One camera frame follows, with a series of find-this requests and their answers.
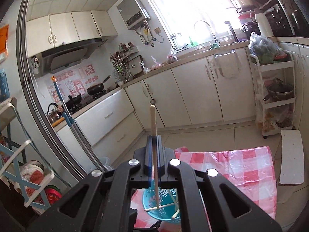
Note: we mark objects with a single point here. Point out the metal stovetop kettle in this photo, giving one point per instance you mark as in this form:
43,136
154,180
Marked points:
54,113

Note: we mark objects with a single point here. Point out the bright kitchen window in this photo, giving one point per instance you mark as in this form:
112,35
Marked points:
193,9

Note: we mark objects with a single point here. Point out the white storage trolley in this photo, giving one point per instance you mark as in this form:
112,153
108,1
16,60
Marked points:
275,67

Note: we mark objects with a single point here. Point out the cream door cabinet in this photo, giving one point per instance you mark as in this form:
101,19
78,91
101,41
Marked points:
193,89

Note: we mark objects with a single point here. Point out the lidded metal pot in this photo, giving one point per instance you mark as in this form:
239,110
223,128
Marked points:
280,90

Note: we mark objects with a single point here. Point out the bag of green vegetables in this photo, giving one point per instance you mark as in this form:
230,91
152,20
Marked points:
264,48

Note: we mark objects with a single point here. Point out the white cooking pot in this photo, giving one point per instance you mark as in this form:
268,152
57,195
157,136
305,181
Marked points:
243,3

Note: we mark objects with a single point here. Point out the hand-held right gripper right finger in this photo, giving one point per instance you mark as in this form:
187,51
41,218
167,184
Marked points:
159,149

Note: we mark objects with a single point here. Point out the black faucet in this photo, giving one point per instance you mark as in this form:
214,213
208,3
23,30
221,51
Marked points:
231,29

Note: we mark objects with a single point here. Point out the orange paper sheet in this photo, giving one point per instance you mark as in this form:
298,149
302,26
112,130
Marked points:
3,41

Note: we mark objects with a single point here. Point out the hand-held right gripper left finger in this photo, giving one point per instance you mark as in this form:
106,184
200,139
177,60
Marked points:
149,149

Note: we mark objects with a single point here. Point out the grey range hood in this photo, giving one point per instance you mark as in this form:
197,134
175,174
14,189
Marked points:
70,55

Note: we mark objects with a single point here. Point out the small clear plastic bag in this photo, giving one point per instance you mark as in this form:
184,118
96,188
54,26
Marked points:
146,69
157,64
171,56

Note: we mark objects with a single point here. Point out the red stacked containers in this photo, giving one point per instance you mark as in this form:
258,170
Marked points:
245,18

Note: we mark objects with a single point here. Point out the silver arched faucet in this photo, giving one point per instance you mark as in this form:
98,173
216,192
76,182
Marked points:
205,22

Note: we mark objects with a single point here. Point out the wall socket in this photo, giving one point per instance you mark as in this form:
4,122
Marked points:
157,30

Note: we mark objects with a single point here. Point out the blue wall holder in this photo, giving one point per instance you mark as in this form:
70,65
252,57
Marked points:
3,82

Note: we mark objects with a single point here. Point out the wooden chopstick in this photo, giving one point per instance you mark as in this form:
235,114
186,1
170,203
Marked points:
153,120
173,196
175,214
149,208

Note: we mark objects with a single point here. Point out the cream wide drawer cabinet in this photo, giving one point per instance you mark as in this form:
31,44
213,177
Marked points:
106,118

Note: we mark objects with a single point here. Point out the cream wall cabinets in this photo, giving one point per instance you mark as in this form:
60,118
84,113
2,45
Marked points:
72,29

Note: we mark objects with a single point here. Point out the black wok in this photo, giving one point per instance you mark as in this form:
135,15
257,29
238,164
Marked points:
96,89

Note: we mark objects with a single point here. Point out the red and white fluffy slipper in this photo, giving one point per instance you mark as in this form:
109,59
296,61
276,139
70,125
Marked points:
31,174

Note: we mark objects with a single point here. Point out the grey sliding door frame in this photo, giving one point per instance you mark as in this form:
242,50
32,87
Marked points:
26,77

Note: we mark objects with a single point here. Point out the white board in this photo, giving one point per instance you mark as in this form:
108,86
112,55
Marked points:
291,157

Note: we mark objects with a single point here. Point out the red paper wall decorations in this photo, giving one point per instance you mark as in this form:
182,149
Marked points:
77,84

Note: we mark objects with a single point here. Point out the wall utensil rack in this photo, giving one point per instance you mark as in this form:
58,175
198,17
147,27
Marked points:
122,60

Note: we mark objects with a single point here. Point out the white hanging plastic bag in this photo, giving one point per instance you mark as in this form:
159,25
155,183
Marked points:
227,65

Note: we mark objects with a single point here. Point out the white gas water heater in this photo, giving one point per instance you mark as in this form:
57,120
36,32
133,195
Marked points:
132,9

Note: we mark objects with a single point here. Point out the blue perforated plastic basket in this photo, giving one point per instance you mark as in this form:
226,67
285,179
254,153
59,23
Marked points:
160,217

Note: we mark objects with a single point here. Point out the beige and blue shoe rack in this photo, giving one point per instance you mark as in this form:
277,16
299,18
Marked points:
26,147

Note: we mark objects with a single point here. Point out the red patterned slipper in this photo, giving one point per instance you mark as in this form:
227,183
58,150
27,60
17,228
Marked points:
52,194

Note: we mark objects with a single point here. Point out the white thermos flask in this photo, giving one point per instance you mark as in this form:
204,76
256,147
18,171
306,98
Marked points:
263,25

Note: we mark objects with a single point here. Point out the black frying pan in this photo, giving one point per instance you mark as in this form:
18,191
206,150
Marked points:
73,99

